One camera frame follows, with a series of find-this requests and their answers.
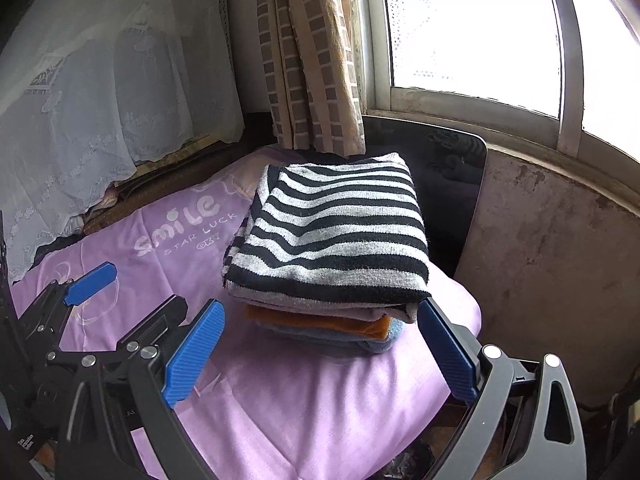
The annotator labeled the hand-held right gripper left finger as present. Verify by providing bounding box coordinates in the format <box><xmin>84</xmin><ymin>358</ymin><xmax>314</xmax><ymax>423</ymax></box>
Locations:
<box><xmin>55</xmin><ymin>299</ymin><xmax>226</xmax><ymax>480</ymax></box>

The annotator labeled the black patterned board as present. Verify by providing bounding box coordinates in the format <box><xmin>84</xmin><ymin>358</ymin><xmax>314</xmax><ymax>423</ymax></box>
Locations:
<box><xmin>362</xmin><ymin>115</ymin><xmax>488</xmax><ymax>281</ymax></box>

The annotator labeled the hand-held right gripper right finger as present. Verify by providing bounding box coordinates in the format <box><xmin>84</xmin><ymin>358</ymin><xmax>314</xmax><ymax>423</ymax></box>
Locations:
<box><xmin>417</xmin><ymin>297</ymin><xmax>587</xmax><ymax>480</ymax></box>

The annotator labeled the white lace cloth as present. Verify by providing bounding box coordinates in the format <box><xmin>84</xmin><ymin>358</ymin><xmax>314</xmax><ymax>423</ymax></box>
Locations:
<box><xmin>0</xmin><ymin>0</ymin><xmax>246</xmax><ymax>281</ymax></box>

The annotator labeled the window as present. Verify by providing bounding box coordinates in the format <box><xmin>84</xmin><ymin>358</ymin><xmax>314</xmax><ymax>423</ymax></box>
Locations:
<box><xmin>350</xmin><ymin>0</ymin><xmax>640</xmax><ymax>161</ymax></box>

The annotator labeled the light grey garment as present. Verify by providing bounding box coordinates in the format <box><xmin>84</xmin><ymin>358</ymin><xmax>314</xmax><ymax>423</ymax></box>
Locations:
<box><xmin>227</xmin><ymin>285</ymin><xmax>420</xmax><ymax>324</ymax></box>

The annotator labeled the orange garment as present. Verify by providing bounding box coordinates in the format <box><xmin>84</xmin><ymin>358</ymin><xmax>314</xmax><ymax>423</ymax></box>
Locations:
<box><xmin>245</xmin><ymin>305</ymin><xmax>391</xmax><ymax>341</ymax></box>

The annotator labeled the blue garment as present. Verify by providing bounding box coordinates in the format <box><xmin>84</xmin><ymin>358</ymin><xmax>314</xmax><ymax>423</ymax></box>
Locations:
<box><xmin>262</xmin><ymin>321</ymin><xmax>406</xmax><ymax>357</ymax></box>

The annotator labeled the brown woven mat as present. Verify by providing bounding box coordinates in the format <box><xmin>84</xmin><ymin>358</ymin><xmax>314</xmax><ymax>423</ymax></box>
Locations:
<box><xmin>82</xmin><ymin>140</ymin><xmax>271</xmax><ymax>236</ymax></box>

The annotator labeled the pink patterned cloth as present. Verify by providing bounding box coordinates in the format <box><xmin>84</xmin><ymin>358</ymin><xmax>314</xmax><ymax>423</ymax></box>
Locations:
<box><xmin>75</xmin><ymin>185</ymin><xmax>121</xmax><ymax>231</ymax></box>

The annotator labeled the beige checked curtain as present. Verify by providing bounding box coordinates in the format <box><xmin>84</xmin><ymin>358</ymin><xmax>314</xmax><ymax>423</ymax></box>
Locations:
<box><xmin>252</xmin><ymin>0</ymin><xmax>368</xmax><ymax>156</ymax></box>

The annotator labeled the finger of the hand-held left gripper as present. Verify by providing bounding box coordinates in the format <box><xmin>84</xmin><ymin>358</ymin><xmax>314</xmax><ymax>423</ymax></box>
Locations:
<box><xmin>19</xmin><ymin>261</ymin><xmax>118</xmax><ymax>357</ymax></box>
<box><xmin>116</xmin><ymin>295</ymin><xmax>190</xmax><ymax>357</ymax></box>

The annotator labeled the black grey striped sweater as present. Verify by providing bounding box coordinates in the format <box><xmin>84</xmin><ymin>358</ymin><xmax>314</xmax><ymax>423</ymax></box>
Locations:
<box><xmin>222</xmin><ymin>152</ymin><xmax>432</xmax><ymax>306</ymax></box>

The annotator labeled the purple printed blanket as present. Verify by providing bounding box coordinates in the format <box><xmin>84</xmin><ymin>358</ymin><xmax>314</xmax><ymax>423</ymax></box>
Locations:
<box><xmin>10</xmin><ymin>145</ymin><xmax>483</xmax><ymax>480</ymax></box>

